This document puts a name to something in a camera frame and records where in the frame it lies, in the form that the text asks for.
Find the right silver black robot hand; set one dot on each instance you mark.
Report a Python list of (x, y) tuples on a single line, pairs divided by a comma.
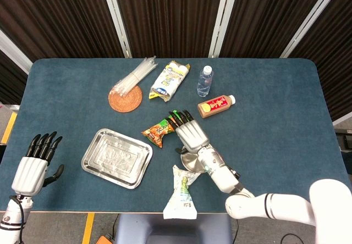
[(191, 135)]

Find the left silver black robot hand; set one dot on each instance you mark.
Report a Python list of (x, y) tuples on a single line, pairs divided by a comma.
[(28, 175)]

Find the green orange snack bag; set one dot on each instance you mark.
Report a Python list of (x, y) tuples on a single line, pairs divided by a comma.
[(156, 131)]

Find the white snack bag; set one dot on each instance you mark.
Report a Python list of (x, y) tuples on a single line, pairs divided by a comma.
[(181, 200)]

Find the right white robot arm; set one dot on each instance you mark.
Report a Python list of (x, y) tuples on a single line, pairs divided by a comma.
[(288, 205)]

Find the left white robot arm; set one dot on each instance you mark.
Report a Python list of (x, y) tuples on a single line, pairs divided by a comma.
[(11, 219)]

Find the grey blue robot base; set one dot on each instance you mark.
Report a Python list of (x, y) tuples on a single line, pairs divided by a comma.
[(134, 227)]

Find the round steel plate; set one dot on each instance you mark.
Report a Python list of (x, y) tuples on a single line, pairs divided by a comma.
[(189, 163)]

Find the brown drink bottle red label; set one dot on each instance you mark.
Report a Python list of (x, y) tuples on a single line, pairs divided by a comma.
[(214, 106)]

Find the clear water bottle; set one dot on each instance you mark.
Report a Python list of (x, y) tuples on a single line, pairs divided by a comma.
[(204, 82)]

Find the white yellow cookie package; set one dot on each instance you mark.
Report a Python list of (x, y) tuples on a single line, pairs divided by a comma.
[(169, 80)]

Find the round woven orange coaster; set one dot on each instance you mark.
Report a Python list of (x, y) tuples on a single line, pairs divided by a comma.
[(129, 104)]

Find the blue felt table mat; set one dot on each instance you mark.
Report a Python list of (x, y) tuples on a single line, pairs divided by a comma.
[(261, 117)]

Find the rectangular steel tray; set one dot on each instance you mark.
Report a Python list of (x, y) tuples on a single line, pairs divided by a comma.
[(115, 158)]

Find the bundle of clear straws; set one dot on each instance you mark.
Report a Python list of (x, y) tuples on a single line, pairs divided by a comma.
[(137, 73)]

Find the orange box on floor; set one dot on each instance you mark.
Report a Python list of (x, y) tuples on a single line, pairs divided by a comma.
[(104, 239)]

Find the black equipment beside table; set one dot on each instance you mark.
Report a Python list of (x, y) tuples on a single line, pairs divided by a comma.
[(343, 139)]

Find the white partition post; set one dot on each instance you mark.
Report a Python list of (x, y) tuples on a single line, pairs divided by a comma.
[(310, 21), (116, 18), (222, 18), (12, 50)]

